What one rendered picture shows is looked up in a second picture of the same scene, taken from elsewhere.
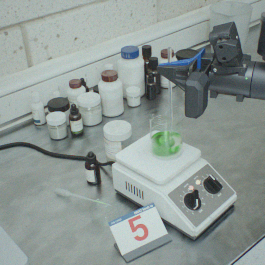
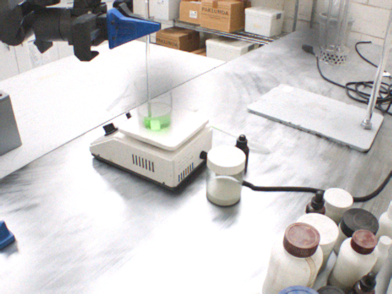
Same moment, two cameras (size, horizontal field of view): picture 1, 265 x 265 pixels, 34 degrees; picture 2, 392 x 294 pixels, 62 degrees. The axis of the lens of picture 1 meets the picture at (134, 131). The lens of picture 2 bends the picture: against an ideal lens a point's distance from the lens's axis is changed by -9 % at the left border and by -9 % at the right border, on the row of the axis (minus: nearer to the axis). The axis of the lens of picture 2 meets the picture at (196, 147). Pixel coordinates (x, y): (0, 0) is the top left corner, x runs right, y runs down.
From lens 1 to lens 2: 1.22 m
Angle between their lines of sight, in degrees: 113
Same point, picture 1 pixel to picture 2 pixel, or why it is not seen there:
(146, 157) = (175, 117)
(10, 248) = (264, 111)
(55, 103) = (361, 217)
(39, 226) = (258, 128)
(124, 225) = not seen: hidden behind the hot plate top
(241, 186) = (78, 173)
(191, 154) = (128, 122)
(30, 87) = not seen: outside the picture
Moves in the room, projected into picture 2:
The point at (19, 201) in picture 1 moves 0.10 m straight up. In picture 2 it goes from (293, 143) to (301, 99)
